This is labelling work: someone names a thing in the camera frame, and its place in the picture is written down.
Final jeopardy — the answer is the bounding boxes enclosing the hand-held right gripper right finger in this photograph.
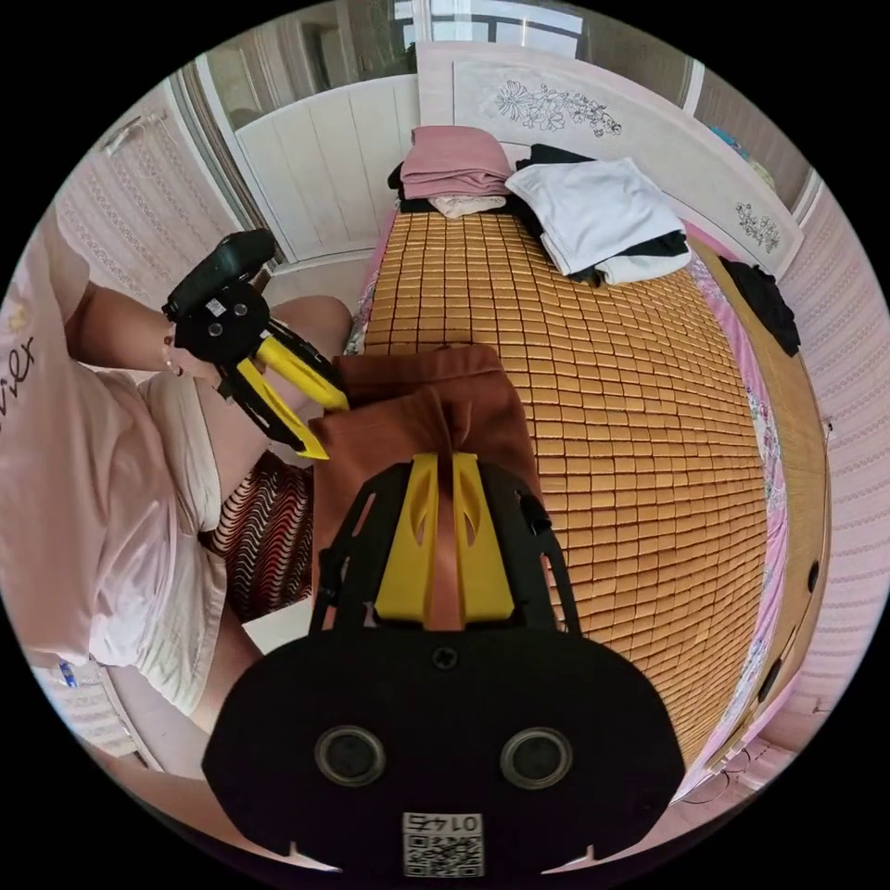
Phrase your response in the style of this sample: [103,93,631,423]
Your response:
[452,452,516,622]

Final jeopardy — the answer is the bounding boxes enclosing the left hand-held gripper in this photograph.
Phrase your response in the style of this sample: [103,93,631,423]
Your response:
[161,277,350,461]

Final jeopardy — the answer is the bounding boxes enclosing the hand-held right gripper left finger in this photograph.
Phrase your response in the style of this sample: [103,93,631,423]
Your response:
[374,452,440,622]

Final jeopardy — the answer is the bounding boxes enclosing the brown long pants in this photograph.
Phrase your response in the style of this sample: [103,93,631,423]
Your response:
[308,345,554,630]

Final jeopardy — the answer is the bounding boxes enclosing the person's left forearm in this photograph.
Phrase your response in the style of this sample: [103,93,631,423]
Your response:
[68,281,184,380]

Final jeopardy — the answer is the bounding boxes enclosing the person's left hand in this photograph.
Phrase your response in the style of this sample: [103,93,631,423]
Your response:
[165,344,225,392]

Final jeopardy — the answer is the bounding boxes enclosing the striped red floor mat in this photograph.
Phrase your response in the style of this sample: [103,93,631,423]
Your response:
[208,455,315,624]

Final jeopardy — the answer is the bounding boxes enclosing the bed with woven mat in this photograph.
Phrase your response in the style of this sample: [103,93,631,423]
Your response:
[344,41,830,807]

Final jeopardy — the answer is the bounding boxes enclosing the person's body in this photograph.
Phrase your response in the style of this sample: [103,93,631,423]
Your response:
[0,208,356,738]

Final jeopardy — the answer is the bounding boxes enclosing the white panelled cupboard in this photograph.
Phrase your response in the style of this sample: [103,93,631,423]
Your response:
[196,52,421,267]

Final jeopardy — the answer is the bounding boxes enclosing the pile of clothes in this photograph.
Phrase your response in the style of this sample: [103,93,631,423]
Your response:
[388,124,693,287]

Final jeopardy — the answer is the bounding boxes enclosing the black garment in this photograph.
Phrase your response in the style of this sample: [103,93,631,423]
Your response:
[719,257,803,358]

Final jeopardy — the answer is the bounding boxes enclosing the window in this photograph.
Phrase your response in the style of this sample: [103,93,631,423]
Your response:
[388,0,587,51]

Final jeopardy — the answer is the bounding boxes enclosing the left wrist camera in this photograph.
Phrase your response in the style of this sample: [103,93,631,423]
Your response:
[163,229,277,315]

